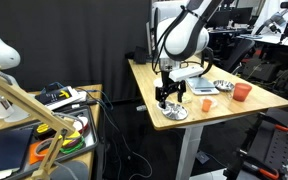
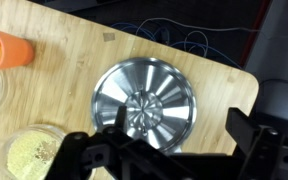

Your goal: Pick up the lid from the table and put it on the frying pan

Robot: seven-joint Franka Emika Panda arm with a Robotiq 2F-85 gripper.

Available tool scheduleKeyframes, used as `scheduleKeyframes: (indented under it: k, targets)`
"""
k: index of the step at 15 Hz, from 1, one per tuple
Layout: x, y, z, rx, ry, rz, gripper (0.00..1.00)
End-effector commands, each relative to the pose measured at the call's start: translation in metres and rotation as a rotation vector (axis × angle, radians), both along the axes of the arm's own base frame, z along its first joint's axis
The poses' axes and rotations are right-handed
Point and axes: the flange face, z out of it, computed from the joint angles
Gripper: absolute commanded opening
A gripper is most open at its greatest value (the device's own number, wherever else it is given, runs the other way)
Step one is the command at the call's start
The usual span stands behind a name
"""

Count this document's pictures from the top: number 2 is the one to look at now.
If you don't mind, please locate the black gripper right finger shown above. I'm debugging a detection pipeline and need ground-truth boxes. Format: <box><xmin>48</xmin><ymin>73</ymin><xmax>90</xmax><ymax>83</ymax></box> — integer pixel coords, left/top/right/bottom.
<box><xmin>225</xmin><ymin>107</ymin><xmax>288</xmax><ymax>180</ymax></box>

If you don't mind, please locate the blue cable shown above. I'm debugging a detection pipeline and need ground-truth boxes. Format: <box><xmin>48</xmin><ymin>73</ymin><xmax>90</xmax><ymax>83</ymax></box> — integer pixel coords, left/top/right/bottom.
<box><xmin>110</xmin><ymin>21</ymin><xmax>244</xmax><ymax>70</ymax></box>

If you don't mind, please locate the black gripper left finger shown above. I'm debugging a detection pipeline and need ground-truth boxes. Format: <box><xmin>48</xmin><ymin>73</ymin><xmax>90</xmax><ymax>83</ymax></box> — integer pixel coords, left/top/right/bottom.
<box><xmin>43</xmin><ymin>105</ymin><xmax>198</xmax><ymax>180</ymax></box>

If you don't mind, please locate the yellow powder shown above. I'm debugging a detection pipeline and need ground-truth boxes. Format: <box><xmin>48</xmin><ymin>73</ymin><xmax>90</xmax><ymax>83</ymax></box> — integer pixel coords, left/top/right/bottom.
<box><xmin>7</xmin><ymin>130</ymin><xmax>62</xmax><ymax>180</ymax></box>

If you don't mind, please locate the white cable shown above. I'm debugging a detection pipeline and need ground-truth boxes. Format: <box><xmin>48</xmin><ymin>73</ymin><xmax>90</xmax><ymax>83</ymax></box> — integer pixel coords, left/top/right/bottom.
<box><xmin>135</xmin><ymin>17</ymin><xmax>262</xmax><ymax>38</ymax></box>

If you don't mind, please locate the small orange plastic cup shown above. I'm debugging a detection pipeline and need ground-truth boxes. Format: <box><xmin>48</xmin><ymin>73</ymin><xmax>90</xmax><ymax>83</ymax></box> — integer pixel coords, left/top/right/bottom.
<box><xmin>0</xmin><ymin>25</ymin><xmax>36</xmax><ymax>73</ymax></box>

